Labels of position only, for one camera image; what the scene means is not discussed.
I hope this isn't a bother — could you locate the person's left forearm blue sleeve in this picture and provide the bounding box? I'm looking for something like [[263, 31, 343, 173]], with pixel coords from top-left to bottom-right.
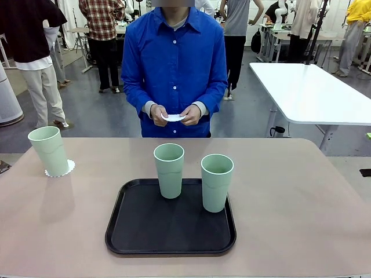
[[191, 81, 228, 118]]

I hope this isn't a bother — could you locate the person's right forearm blue sleeve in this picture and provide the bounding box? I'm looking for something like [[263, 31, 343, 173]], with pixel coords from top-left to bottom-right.
[[121, 81, 159, 119]]

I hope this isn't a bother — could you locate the person in grey t-shirt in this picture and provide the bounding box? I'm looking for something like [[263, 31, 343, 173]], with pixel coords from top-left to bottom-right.
[[221, 0, 264, 92]]

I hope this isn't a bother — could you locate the person in beige garment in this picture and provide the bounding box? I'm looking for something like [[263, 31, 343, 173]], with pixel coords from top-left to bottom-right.
[[288, 0, 319, 63]]

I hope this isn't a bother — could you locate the black hanging bag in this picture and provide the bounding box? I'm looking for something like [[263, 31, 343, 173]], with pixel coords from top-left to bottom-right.
[[250, 28, 263, 54]]

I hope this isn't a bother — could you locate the person's left hand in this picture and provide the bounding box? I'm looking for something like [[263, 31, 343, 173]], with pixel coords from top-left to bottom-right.
[[180, 105, 201, 127]]

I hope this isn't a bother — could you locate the person in black top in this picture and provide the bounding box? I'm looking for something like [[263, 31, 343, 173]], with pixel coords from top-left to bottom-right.
[[0, 0, 75, 130]]

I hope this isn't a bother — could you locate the pale green plastic cup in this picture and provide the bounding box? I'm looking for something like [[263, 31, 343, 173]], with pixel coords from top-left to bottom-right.
[[201, 153, 235, 213], [153, 142, 186, 199], [27, 126, 70, 177]]

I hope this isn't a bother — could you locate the black tripod pole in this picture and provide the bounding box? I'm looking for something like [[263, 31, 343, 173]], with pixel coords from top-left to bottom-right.
[[304, 0, 331, 66]]

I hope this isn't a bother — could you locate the white cylindrical air purifier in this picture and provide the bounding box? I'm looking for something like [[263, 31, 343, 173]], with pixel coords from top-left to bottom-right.
[[0, 62, 24, 127]]

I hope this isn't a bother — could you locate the person's torso in blue shirt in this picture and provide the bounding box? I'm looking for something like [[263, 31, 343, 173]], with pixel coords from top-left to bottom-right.
[[120, 0, 229, 138]]

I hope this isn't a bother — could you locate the white scalloped paper coaster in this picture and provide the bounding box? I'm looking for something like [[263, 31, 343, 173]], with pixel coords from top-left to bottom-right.
[[161, 114, 187, 122], [45, 159, 76, 178]]

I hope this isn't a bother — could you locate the seated person in black shirt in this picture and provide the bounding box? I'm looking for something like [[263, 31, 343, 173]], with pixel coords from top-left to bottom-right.
[[265, 1, 289, 24]]

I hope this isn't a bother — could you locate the person's right hand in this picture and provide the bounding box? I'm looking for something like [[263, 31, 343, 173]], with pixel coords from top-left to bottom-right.
[[150, 104, 169, 127]]

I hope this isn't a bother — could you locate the black plastic serving tray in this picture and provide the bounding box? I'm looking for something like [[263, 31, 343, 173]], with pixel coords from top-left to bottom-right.
[[104, 178, 237, 255]]

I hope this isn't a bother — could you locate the person in white top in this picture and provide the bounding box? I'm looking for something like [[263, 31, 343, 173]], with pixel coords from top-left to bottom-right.
[[43, 20, 71, 87]]

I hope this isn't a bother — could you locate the person in plaid shirt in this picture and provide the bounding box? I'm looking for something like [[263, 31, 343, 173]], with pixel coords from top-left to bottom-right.
[[78, 0, 126, 94]]

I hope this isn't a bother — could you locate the grey background desk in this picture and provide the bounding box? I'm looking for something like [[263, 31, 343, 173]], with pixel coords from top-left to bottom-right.
[[259, 23, 345, 63]]

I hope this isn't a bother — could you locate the person in yellow top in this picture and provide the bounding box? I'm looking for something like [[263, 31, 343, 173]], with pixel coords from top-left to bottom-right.
[[332, 0, 371, 78]]

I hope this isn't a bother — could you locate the wooden background table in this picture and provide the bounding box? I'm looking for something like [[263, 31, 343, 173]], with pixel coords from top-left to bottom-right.
[[67, 27, 93, 74]]

